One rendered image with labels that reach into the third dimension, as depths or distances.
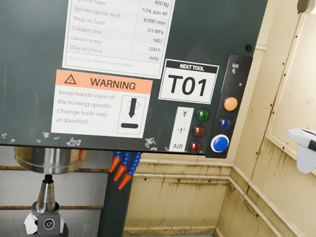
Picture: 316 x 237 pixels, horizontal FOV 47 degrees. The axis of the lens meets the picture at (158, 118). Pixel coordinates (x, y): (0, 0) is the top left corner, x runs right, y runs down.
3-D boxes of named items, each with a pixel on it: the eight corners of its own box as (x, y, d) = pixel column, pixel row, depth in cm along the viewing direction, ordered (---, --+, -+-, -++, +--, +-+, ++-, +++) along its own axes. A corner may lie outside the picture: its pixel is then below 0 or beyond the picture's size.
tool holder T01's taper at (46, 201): (53, 200, 90) (56, 176, 88) (56, 210, 86) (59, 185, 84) (35, 201, 88) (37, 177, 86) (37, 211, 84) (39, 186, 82)
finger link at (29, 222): (18, 231, 89) (26, 256, 82) (19, 211, 87) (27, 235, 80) (31, 229, 91) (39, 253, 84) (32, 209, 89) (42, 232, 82)
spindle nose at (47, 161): (79, 143, 93) (84, 99, 89) (93, 174, 79) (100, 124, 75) (12, 143, 86) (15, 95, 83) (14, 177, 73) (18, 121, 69)
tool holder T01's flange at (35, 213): (56, 207, 92) (57, 198, 91) (60, 221, 87) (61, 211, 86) (29, 209, 89) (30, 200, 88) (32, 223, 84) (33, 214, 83)
